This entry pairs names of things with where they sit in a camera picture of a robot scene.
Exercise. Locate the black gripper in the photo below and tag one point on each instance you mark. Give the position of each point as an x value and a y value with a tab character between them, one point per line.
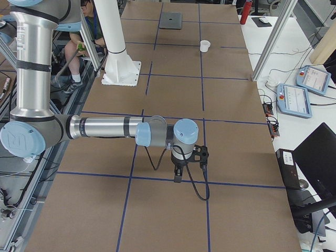
180	163

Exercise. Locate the white plastic cup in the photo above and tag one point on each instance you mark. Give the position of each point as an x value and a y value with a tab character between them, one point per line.
204	46

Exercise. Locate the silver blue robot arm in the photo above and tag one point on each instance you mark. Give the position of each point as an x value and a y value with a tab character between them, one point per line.
33	127

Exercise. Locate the grey closed laptop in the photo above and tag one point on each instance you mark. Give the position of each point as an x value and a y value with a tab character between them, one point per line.
171	20

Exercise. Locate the lower orange black adapter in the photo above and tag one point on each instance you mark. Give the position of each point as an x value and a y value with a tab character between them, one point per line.
273	127

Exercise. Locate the orange black adapter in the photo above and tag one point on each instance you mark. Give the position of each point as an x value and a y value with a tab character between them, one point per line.
273	127
267	107

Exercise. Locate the upper orange black adapter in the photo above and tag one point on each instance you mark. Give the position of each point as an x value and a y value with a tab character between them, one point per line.
267	107

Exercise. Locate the black desktop computer box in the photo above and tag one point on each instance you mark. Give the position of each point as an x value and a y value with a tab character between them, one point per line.
306	211

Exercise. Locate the near teach pendant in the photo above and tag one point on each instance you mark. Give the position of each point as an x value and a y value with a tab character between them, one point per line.
293	100

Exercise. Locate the teach pendant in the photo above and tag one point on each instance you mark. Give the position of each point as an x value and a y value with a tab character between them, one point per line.
293	100
314	79

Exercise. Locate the black monitor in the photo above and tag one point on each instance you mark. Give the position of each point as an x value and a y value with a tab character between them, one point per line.
315	156

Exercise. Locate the seated person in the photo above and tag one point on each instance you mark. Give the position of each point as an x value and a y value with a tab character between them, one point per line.
76	44

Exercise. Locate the far teach pendant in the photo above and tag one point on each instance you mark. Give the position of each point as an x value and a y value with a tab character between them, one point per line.
314	79

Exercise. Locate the black mouse pad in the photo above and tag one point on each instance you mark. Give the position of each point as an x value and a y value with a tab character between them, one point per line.
260	24

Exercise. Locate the white computer mouse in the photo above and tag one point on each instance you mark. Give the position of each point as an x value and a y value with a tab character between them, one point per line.
264	19

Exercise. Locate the red bottle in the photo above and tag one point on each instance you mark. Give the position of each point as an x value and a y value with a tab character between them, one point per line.
245	13

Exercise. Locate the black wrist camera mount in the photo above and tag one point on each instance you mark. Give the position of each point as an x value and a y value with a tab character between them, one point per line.
199	155

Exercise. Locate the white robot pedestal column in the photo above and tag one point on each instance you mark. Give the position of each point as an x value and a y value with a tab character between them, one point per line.
120	69

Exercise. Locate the aluminium frame post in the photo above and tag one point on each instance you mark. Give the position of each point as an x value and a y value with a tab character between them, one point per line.
272	40

